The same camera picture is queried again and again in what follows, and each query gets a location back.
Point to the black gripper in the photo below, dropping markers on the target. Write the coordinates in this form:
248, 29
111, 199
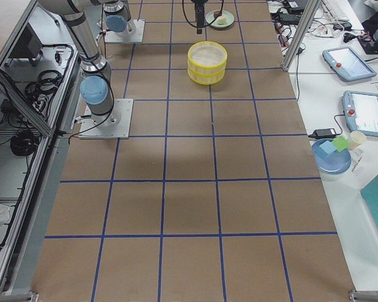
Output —
198, 12

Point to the brown steamed bun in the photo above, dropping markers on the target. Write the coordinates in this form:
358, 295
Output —
217, 14

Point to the white steamed bun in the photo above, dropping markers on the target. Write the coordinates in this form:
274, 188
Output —
221, 20

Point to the yellow steamer layer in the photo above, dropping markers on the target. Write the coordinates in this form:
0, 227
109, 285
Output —
207, 55
205, 79

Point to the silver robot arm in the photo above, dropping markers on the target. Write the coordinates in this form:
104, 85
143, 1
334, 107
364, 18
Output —
117, 15
95, 87

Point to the upper teach pendant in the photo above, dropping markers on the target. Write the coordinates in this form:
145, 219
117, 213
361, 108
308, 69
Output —
347, 64

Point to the teach pendant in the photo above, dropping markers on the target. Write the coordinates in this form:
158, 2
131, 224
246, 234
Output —
361, 112
347, 64

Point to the black power adapter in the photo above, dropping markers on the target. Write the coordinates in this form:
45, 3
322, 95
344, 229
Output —
323, 133

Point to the blue foam cube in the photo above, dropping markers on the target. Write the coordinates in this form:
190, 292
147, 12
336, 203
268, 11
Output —
326, 148

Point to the lower teach pendant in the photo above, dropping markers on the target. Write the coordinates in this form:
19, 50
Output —
361, 112

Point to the green foam cube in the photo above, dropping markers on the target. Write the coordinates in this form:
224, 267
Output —
340, 143

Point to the blue plate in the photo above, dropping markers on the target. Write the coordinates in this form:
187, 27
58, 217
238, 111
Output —
335, 163

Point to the cream paper cup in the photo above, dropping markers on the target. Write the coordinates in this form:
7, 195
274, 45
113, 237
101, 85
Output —
355, 139

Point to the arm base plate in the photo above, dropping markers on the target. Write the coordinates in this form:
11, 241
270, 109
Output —
117, 125
122, 32

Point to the aluminium frame post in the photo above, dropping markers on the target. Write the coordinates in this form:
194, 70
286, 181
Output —
304, 24

